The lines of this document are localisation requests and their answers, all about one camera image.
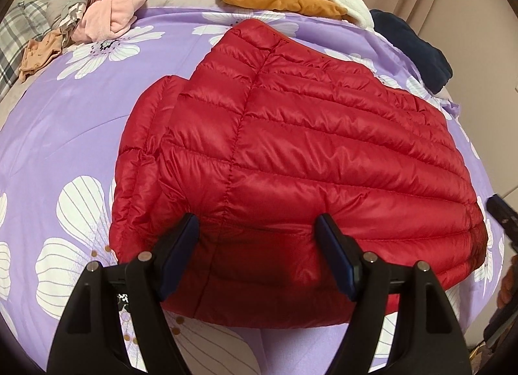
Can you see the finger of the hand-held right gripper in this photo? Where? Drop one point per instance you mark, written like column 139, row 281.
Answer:
column 504, row 219

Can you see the navy garment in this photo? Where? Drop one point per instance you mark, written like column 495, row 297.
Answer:
column 412, row 47

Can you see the purple floral quilt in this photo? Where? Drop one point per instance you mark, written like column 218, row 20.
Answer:
column 60, row 136

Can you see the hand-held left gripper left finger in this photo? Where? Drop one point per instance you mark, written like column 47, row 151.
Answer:
column 184, row 241

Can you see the plaid cloth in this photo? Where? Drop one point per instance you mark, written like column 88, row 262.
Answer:
column 20, row 27

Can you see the pink garment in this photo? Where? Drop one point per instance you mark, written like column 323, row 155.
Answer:
column 117, row 7

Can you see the orange garment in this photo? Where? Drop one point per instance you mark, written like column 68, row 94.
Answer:
column 283, row 1

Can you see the person's right hand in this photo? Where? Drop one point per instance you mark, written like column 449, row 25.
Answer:
column 506, row 292

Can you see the beige dotted cloth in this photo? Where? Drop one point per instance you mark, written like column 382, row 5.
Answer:
column 40, row 53

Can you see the red puffer jacket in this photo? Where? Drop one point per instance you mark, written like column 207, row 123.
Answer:
column 303, row 136

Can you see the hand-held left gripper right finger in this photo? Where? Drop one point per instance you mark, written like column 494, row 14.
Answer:
column 334, row 245

